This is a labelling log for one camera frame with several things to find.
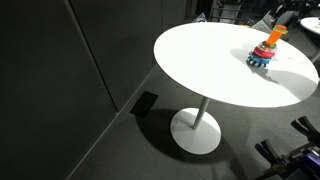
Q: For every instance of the white table pedestal base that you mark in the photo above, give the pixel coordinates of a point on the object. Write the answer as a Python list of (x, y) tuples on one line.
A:
[(195, 130)]

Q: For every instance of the black clamp stand equipment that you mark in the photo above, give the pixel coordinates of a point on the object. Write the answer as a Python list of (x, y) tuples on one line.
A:
[(302, 163)]

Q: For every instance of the orange stacking stand post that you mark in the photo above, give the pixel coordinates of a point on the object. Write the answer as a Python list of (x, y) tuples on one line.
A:
[(276, 33)]

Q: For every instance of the black floor plate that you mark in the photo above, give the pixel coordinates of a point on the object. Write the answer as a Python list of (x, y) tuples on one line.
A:
[(144, 104)]

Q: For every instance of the grey office chair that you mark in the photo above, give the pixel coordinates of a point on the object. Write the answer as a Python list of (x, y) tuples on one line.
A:
[(267, 23)]

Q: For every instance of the white round table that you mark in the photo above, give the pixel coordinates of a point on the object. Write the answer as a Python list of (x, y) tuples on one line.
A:
[(210, 59)]

